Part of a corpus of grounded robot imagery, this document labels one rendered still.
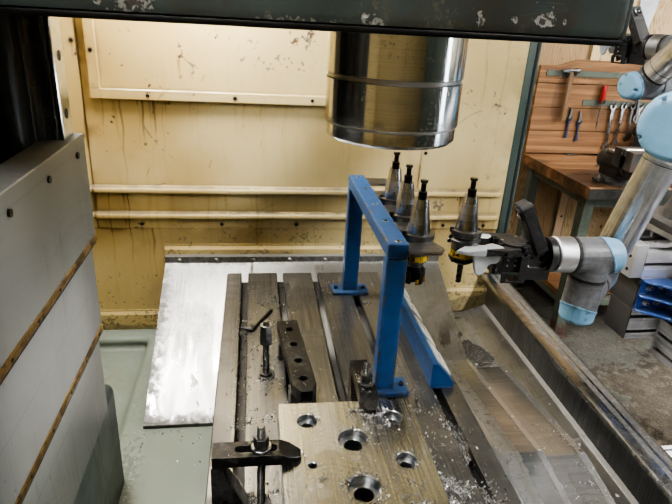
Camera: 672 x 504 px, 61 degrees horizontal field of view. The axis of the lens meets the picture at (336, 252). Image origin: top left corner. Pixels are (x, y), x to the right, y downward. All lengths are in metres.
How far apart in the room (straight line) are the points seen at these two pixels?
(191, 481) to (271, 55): 1.12
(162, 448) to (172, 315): 0.41
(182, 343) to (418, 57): 1.22
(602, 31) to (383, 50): 0.21
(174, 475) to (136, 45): 1.10
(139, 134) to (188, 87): 0.20
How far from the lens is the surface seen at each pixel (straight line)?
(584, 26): 0.64
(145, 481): 1.43
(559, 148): 3.73
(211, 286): 1.78
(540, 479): 1.31
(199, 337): 1.67
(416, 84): 0.63
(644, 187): 1.33
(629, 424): 1.47
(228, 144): 1.73
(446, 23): 0.58
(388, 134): 0.63
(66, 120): 0.93
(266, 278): 1.62
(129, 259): 1.88
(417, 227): 1.08
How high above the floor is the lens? 1.61
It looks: 23 degrees down
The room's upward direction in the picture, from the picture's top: 3 degrees clockwise
